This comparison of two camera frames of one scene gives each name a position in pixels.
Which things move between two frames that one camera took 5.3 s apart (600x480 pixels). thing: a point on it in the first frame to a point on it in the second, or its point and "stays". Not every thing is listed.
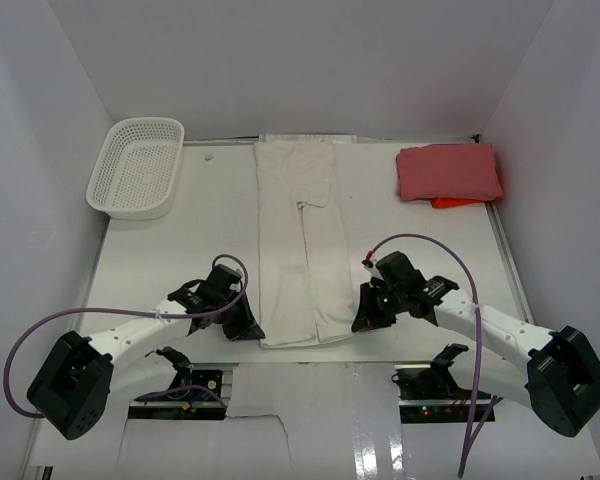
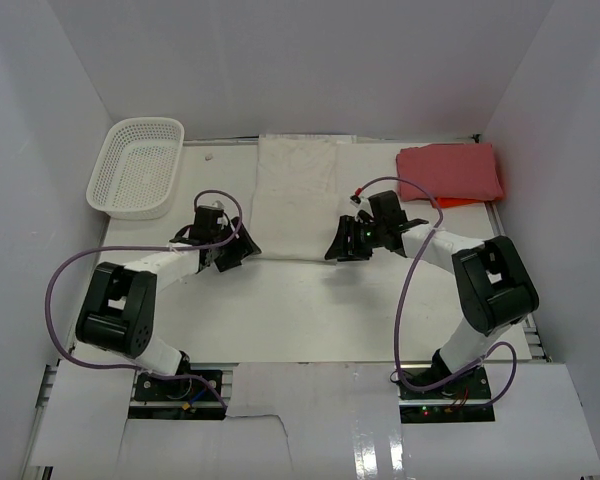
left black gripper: (246, 327) to (241, 248)
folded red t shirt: (460, 171) stays
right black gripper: (367, 317) to (348, 227)
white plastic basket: (135, 170) stays
